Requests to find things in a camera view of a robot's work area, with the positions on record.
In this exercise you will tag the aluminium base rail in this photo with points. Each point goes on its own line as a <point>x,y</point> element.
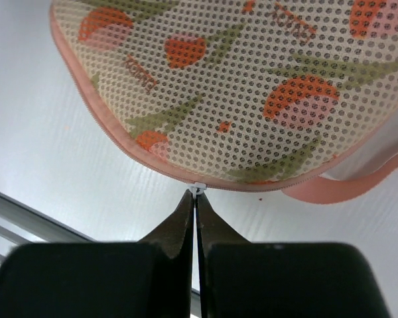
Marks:
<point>126,219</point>

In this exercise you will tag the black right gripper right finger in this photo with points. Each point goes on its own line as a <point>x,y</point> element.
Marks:
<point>239,278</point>

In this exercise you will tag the floral mesh laundry bag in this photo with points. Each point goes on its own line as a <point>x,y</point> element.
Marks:
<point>239,95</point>

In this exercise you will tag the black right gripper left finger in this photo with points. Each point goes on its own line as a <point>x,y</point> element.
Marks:
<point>148,278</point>

